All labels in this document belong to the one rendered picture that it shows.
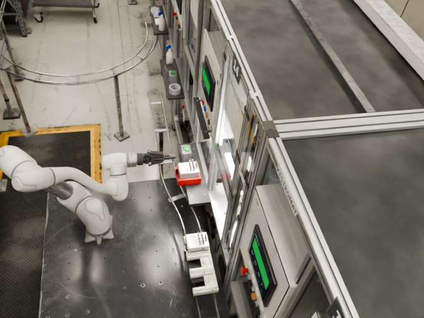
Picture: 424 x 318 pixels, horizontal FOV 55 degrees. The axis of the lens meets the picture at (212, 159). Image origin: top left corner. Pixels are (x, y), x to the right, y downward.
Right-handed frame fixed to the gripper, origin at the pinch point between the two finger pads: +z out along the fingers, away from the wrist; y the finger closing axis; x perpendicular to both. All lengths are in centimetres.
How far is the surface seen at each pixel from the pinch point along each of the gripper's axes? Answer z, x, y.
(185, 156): 12.0, 11.6, -14.7
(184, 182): 9.0, -6.0, -19.4
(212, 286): 14, -76, -26
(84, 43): -69, 313, -115
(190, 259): 5, -57, -28
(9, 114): -143, 180, -112
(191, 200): 11.6, -19.0, -23.0
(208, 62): 23, 14, 59
